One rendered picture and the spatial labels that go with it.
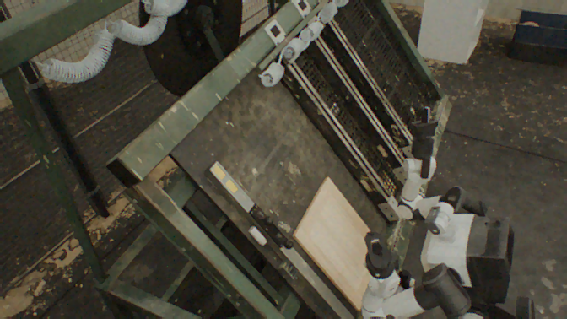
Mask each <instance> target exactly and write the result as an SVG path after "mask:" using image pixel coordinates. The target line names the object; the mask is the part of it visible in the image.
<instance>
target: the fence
mask: <svg viewBox="0 0 567 319"><path fill-rule="evenodd" d="M216 165H218V166H219V168H220V169H221V170H222V171H223V173H225V177H224V178H223V179H222V180H221V179H220V178H219V176H218V175H217V174H216V173H215V172H214V171H213V170H214V168H215V167H216ZM203 173H204V174H205V175H206V176H207V177H208V178H210V179H211V181H212V182H213V183H214V184H215V185H216V186H217V187H218V188H219V190H220V191H221V192H222V193H223V194H224V195H225V196H226V198H227V199H228V200H229V201H230V202H231V203H232V204H234V206H235V207H236V208H237V209H238V210H239V211H240V212H241V214H242V215H243V217H244V218H245V219H246V220H247V221H248V222H249V224H250V225H251V226H254V227H255V228H256V229H257V230H259V231H260V232H261V233H262V235H263V236H264V237H265V238H266V241H267V243H268V245H270V247H272V249H273V250H274V251H275V252H276V253H277V254H278V255H279V257H280V258H282V259H283V260H287V259H288V260H289V262H290V263H291V264H292V266H293V267H294V268H295V269H296V270H297V271H298V272H297V274H295V275H296V276H297V277H298V278H299V279H300V281H301V282H302V283H304V285H305V286H306V287H307V288H308V289H309V290H310V291H311V293H312V294H313V295H314V296H315V297H316V298H317V299H318V301H319V302H320V303H321V304H322V305H324V306H325V307H326V308H327V310H328V311H329V312H330V313H331V314H332V316H333V317H334V319H354V318H353V317H352V315H351V313H350V312H349V311H348V310H347V309H346V307H345V306H344V305H342V304H341V303H340V302H339V300H338V299H337V298H336V296H335V295H334V294H333V292H332V291H331V290H330V289H329V288H328V287H327V286H326V285H325V284H324V283H323V282H322V281H321V279H320V278H319V277H318V276H317V275H316V274H315V272H314V271H313V270H312V269H311V268H310V267H309V265H308V264H307V263H306V262H305V261H303V259H302V257H301V256H300V255H299V254H298V253H297V252H296V251H295V249H294V248H292V249H290V250H288V249H286V248H285V247H284V246H283V248H279V247H278V246H277V245H276V244H275V243H274V242H273V240H272V238H271V237H270V236H269V235H268V234H267V233H266V232H265V230H264V229H263V228H262V227H261V226H260V225H259V224H258V223H257V222H256V221H255V220H254V219H253V218H252V217H251V215H250V214H249V213H248V212H249V211H250V209H251V207H252V206H253V205H254V203H253V202H252V200H250V198H249V197H248V196H247V195H246V194H245V193H244V191H243V190H242V189H241V188H240V186H239V185H238V184H237V183H236V182H235V180H234V179H233V178H231V177H230V176H229V175H228V173H227V172H226V171H225V170H224V169H223V168H222V165H221V164H220V163H219V162H218V161H216V162H213V163H212V164H211V165H209V166H208V168H207V169H206V170H205V171H204V172H203ZM228 179H230V180H231V181H232V182H234V183H235V185H236V186H237V187H238V189H237V190H236V193H235V194H234V193H233V192H231V190H230V189H229V188H228V187H227V186H226V185H225V183H226V182H227V180H228Z"/></svg>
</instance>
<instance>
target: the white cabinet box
mask: <svg viewBox="0 0 567 319"><path fill-rule="evenodd" d="M488 1H489V0H424V11H423V18H422V24H421V30H420V31H419V36H418V48H417V50H418V52H419V54H420V55H421V57H429V58H434V59H438V60H443V61H447V62H452V63H456V62H457V64H461V65H462V64H463V63H466V62H467V59H468V58H469V56H470V55H471V53H473V50H474V48H475V47H476V45H477V43H478V37H479V34H480V30H481V26H482V22H483V19H484V16H485V13H486V8H487V5H488Z"/></svg>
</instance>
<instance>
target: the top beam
mask: <svg viewBox="0 0 567 319"><path fill-rule="evenodd" d="M293 1H294V0H289V1H288V2H287V3H286V4H285V5H284V6H283V7H281V8H280V9H279V10H278V11H277V12H276V13H275V14H274V15H273V16H272V17H271V18H270V19H269V20H268V21H266V22H265V23H264V24H263V25H262V26H261V27H260V28H259V30H256V31H255V32H254V33H253V34H252V35H251V36H249V37H248V38H247V39H246V40H245V41H244V42H243V43H241V44H240V45H239V46H238V47H237V48H236V50H234V51H232V52H231V53H230V54H229V55H228V56H227V57H226V58H225V59H224V60H223V61H222V62H221V63H220V64H219V65H217V66H216V67H215V68H214V69H212V70H211V72H210V73H208V74H207V75H206V76H205V77H204V78H203V79H201V80H200V81H199V82H198V83H197V84H196V85H195V86H194V87H192V88H191V89H189V90H188V91H187V92H186V93H185V94H184V95H183V96H182V97H181V98H180V99H179V100H178V101H177V102H176V103H175V104H174V105H173V106H172V107H171V108H170V109H167V110H166V111H165V112H164V113H163V114H162V115H161V116H159V117H158V118H157V120H156V121H155V122H154V123H152V124H151V125H150V126H149V127H147V128H146V129H145V130H143V131H142V132H141V133H140V134H139V135H138V136H137V137H136V138H134V139H133V140H132V141H131V143H130V144H129V145H127V146H126V147H125V148H124V149H123V150H122V151H121V152H119V153H118V154H117V155H116V156H115V157H114V158H113V159H110V160H109V161H108V162H107V163H106V164H105V167H106V169H107V170H108V171H109V172H111V173H112V174H113V175H114V176H115V177H116V178H117V179H118V180H119V181H120V182H121V183H122V184H123V185H124V186H125V187H126V188H128V187H130V186H132V185H134V184H136V183H138V182H140V181H142V180H143V179H144V178H145V177H146V176H148V175H149V174H150V173H151V172H152V171H153V170H154V169H155V168H156V167H157V166H158V164H159V163H160V162H161V161H162V160H163V159H164V158H165V156H167V155H168V154H169V153H170V152H171V151H172V150H173V149H174V148H175V147H176V146H177V145H178V144H179V143H180V142H181V140H182V139H183V138H184V137H185V136H186V135H188V134H189V133H190V132H191V131H192V130H193V129H194V128H195V127H196V126H197V125H198V124H199V123H200V122H201V121H202V120H203V119H204V118H205V117H206V115H207V114H208V113H209V112H211V111H212V110H213V109H214V108H215V107H216V106H217V105H218V104H219V103H220V102H221V101H222V100H223V99H224V98H225V97H226V96H227V95H228V94H229V93H230V91H231V90H232V89H234V88H235V87H236V86H237V85H238V84H239V83H240V82H241V81H242V80H243V79H244V78H245V77H246V76H247V75H248V74H249V73H250V72H251V71H252V70H253V68H254V67H255V66H256V65H257V64H259V63H260V62H261V61H262V60H263V59H264V58H265V57H266V56H267V55H268V54H269V53H270V52H271V51H272V50H273V49H274V47H275V44H274V43H273V42H272V40H271V39H270V37H269V36H268V35H267V33H266V31H265V30H264V29H265V27H266V26H268V25H269V24H270V23H271V22H272V21H273V20H274V19H275V20H276V21H277V22H278V24H279V26H280V27H282V29H283V31H284V33H285V34H286V35H288V34H289V33H290V32H291V31H292V30H293V29H294V27H295V26H296V25H297V24H298V23H299V22H300V21H301V20H302V19H303V17H301V16H300V14H299V13H298V11H297V9H296V7H295V6H294V5H293Z"/></svg>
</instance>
